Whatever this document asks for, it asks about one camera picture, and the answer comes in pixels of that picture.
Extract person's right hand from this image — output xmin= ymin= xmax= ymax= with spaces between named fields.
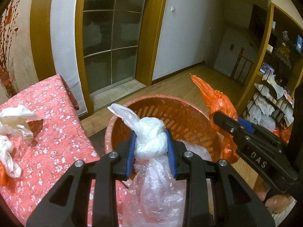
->
xmin=265 ymin=189 xmax=297 ymax=213

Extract red floral tablecloth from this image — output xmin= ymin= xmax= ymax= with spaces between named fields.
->
xmin=0 ymin=74 xmax=123 ymax=227

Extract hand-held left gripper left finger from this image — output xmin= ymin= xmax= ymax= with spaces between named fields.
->
xmin=26 ymin=130 xmax=138 ymax=227

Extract crumpled white plastic bag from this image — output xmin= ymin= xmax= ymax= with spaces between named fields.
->
xmin=0 ymin=104 xmax=39 ymax=145

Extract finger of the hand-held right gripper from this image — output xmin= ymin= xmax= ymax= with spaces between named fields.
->
xmin=238 ymin=118 xmax=288 ymax=145
xmin=213 ymin=112 xmax=283 ymax=152

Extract wooden stair railing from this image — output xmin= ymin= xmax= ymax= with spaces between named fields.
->
xmin=231 ymin=47 xmax=254 ymax=86

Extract wooden shelf unit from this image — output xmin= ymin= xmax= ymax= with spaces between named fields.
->
xmin=237 ymin=2 xmax=303 ymax=147

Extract red berry branches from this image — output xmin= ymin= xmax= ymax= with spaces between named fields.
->
xmin=0 ymin=0 xmax=20 ymax=95

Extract wire rack with white bags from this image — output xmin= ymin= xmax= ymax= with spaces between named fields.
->
xmin=247 ymin=74 xmax=294 ymax=131

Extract blue box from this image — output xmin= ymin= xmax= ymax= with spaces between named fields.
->
xmin=295 ymin=35 xmax=303 ymax=54
xmin=259 ymin=63 xmax=275 ymax=75

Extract wooden door frame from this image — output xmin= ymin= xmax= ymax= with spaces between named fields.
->
xmin=74 ymin=0 xmax=170 ymax=114

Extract small orange plastic bag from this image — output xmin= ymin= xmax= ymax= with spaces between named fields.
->
xmin=0 ymin=161 xmax=10 ymax=187

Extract large orange plastic bag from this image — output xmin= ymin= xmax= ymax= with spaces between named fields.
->
xmin=189 ymin=74 xmax=239 ymax=163

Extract orange plastic basket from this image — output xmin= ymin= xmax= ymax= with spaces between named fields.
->
xmin=104 ymin=95 xmax=235 ymax=185

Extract clear knotted plastic bag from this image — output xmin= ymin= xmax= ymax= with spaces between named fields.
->
xmin=108 ymin=103 xmax=190 ymax=227

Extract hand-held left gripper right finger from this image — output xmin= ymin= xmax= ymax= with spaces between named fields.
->
xmin=164 ymin=129 xmax=276 ymax=227

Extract glass panel door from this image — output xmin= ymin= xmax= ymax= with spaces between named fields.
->
xmin=82 ymin=0 xmax=149 ymax=92

